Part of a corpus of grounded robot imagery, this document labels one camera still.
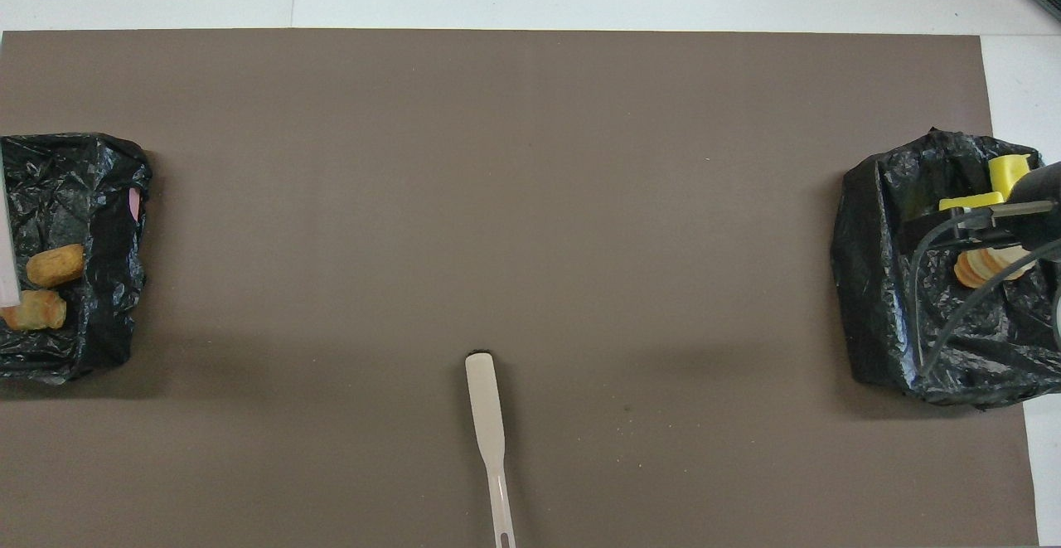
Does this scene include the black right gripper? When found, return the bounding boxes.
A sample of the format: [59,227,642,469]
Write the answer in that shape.
[1005,162,1061,263]

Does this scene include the yellow and green sponge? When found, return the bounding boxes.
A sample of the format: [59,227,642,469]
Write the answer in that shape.
[988,154,1033,198]

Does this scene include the yellow sponge piece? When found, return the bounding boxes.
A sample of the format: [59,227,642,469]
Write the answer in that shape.
[938,192,1005,213]

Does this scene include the orange striped bread toy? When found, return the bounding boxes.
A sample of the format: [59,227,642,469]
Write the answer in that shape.
[953,245,1037,289]

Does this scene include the beige brush with black bristles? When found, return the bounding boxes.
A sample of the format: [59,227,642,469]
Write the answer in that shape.
[464,351,516,548]

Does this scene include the brown nugget toy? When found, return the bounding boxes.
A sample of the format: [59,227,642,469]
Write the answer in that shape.
[27,243,86,288]

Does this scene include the pale beige bread chunk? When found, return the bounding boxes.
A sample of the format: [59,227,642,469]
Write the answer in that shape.
[0,289,67,332]

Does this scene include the beige plastic dustpan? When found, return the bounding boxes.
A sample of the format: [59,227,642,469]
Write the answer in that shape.
[0,158,22,308]

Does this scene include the black bag lined bin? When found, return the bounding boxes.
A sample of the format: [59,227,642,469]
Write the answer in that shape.
[0,133,154,383]
[831,127,1061,406]

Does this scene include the brown table mat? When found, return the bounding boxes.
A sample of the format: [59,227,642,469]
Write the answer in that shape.
[0,29,1037,548]

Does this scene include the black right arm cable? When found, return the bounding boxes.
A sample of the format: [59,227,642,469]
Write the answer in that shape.
[912,200,1061,376]

